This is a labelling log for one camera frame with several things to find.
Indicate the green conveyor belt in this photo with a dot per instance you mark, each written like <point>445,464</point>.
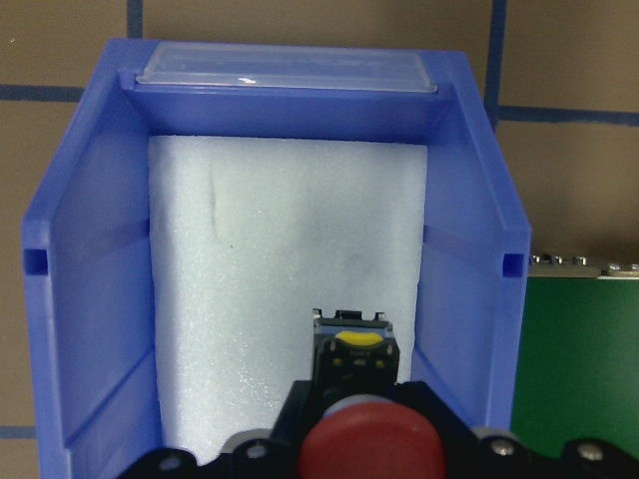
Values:
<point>577,371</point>

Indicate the red push button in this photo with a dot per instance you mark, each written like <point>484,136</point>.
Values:
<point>362,431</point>

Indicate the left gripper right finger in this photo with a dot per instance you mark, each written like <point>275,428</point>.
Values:
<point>485,452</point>

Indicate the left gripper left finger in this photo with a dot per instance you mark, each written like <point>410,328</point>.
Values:
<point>255,453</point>

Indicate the clear bin label holder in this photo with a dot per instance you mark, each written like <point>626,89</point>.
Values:
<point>294,67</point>

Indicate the left blue plastic bin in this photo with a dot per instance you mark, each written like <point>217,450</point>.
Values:
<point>86,246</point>

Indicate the left white foam pad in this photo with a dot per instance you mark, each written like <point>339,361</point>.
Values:
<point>248,237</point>

